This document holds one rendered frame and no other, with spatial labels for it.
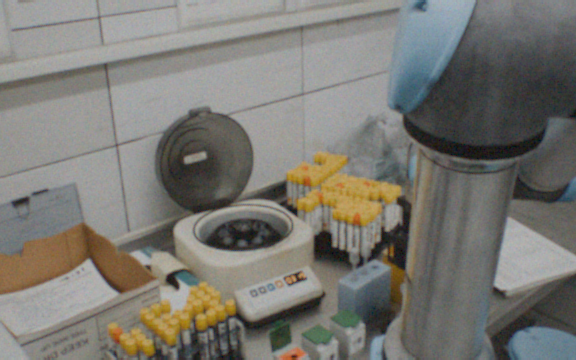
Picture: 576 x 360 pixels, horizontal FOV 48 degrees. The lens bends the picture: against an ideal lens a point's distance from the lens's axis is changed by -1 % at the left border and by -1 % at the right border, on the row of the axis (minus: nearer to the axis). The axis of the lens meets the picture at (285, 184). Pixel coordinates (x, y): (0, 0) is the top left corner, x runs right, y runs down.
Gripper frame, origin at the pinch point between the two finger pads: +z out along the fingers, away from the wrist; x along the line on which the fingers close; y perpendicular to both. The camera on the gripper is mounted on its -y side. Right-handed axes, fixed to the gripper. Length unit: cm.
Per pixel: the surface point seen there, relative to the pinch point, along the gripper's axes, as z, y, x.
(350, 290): -1.3, 13.0, 5.9
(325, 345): 2.3, 8.6, 16.2
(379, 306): 4.9, 12.3, -1.1
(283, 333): -2.1, 11.1, 22.8
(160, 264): -1, 44, 25
